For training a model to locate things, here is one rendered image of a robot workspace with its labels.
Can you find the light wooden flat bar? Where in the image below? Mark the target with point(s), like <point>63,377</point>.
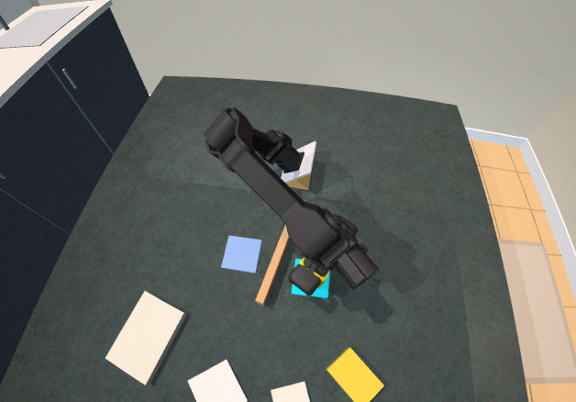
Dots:
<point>273,268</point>

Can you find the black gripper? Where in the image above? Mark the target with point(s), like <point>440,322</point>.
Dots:
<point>304,279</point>

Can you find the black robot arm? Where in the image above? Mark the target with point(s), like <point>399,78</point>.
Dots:
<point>315,231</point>

